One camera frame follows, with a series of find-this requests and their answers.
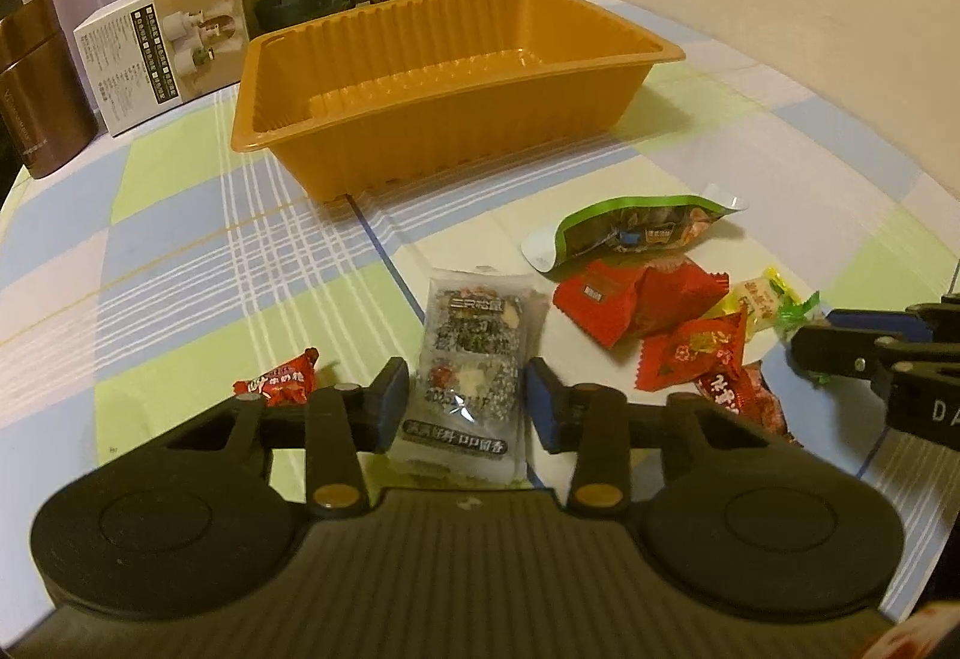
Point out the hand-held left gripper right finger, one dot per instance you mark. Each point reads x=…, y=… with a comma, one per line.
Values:
x=544, y=404

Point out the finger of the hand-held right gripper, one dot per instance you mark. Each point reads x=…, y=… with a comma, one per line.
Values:
x=870, y=321
x=832, y=351

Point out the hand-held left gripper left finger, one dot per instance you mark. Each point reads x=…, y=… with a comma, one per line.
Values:
x=390, y=400

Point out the clear black-and-white snack packet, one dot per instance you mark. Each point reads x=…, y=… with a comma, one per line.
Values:
x=465, y=359

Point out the yellow candy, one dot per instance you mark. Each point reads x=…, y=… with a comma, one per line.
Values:
x=761, y=299

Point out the dark red shiny snack packet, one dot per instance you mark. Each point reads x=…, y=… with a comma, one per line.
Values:
x=750, y=400

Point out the small red candy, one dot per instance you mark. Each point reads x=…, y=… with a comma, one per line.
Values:
x=281, y=389

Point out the large red snack packet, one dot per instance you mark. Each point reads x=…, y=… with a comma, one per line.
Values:
x=637, y=299

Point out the red-orange snack packet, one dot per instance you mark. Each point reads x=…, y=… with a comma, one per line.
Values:
x=690, y=351

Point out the green snack pouch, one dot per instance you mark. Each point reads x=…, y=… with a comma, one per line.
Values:
x=630, y=231

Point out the orange plastic tray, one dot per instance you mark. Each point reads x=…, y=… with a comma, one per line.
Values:
x=450, y=104

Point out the checked tablecloth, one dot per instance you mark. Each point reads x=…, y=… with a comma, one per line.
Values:
x=187, y=254

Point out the white printed cardboard box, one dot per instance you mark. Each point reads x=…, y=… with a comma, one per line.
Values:
x=150, y=51

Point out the brown metal thermos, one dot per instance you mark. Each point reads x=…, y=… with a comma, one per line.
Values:
x=37, y=96

